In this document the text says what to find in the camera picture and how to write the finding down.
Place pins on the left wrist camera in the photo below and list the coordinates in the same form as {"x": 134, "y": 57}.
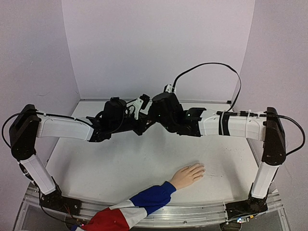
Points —
{"x": 134, "y": 107}

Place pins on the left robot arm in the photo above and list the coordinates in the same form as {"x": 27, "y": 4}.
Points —
{"x": 33, "y": 135}

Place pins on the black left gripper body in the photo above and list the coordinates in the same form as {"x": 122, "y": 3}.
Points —
{"x": 121, "y": 126}

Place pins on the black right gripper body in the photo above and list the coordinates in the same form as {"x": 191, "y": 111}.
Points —
{"x": 155, "y": 120}

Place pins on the mannequin hand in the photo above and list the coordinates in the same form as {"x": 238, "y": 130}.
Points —
{"x": 187, "y": 176}

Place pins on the red white blue sleeve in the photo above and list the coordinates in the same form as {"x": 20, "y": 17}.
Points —
{"x": 125, "y": 215}

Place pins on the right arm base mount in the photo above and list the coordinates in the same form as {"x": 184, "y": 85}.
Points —
{"x": 245, "y": 208}

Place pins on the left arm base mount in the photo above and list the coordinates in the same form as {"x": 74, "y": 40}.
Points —
{"x": 57, "y": 202}

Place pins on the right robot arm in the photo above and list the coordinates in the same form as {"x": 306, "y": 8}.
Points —
{"x": 264, "y": 127}

